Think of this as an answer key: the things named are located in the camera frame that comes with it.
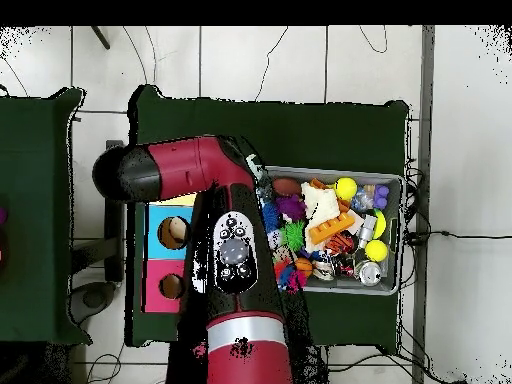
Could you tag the multicolour spiky caterpillar toy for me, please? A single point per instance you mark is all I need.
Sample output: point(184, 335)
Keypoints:
point(292, 276)

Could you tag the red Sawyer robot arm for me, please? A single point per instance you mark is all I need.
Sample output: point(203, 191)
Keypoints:
point(188, 168)

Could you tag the shallow mesh bin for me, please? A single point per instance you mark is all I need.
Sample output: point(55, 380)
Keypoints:
point(348, 284)

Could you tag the wooden box with three holes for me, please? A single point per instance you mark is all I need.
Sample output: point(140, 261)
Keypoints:
point(154, 296)

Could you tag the purple spiky toy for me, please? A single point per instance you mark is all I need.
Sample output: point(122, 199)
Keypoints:
point(290, 207)

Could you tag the brown toy football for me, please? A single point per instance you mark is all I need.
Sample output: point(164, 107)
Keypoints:
point(286, 186)

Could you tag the green spiky caterpillar toy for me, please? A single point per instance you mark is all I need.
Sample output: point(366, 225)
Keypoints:
point(294, 236)

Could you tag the cream yellow cloth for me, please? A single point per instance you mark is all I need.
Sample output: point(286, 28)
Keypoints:
point(320, 202)

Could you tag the orange toy brick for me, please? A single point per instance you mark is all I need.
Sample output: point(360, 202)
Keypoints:
point(330, 228)

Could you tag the yellow tennis ball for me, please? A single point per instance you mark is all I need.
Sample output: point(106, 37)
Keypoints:
point(345, 188)

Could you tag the smooth yellow ball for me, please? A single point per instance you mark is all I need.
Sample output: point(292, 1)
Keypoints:
point(376, 250)

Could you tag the black stand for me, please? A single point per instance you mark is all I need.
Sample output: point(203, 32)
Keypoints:
point(114, 240)

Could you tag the dark green side tablecloth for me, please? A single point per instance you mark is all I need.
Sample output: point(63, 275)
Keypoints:
point(28, 200)

